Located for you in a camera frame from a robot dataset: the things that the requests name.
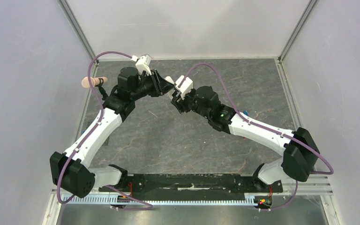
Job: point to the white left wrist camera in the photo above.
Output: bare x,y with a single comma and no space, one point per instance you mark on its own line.
142,63

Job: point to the white remote control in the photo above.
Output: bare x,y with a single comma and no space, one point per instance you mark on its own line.
170,81

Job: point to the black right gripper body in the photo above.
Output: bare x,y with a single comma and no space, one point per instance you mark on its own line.
179,101

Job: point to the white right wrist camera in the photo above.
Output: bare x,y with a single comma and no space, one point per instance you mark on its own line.
184,87

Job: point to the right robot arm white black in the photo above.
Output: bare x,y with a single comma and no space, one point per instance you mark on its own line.
296,162

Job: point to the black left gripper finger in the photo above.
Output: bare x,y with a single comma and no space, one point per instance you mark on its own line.
161,83
166,91

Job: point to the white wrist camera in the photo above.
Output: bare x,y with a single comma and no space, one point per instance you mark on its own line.
184,87
142,63

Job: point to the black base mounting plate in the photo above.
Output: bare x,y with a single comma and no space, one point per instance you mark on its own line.
194,186

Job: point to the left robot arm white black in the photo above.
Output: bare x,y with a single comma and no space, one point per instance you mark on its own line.
71,169

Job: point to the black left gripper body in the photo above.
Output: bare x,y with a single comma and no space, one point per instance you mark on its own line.
147,86

